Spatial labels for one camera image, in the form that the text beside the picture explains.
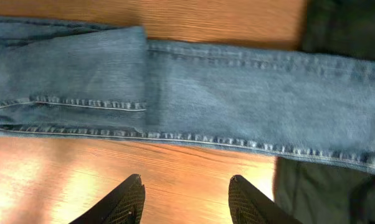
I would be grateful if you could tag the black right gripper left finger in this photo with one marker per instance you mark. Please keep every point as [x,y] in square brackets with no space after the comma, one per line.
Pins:
[123,205]

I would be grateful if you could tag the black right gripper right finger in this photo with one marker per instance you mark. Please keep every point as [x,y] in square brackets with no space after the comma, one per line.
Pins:
[248,205]

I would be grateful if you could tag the blue denim jeans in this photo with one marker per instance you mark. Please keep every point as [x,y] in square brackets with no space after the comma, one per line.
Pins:
[70,79]

